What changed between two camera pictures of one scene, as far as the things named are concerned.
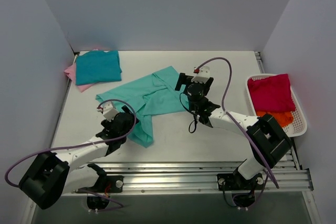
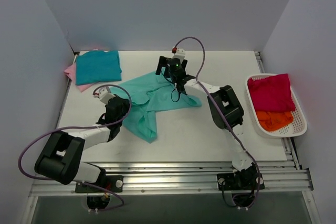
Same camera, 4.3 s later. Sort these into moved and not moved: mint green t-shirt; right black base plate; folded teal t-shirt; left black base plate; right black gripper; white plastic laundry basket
Moved: mint green t-shirt; right black gripper
Not moved: white plastic laundry basket; folded teal t-shirt; right black base plate; left black base plate
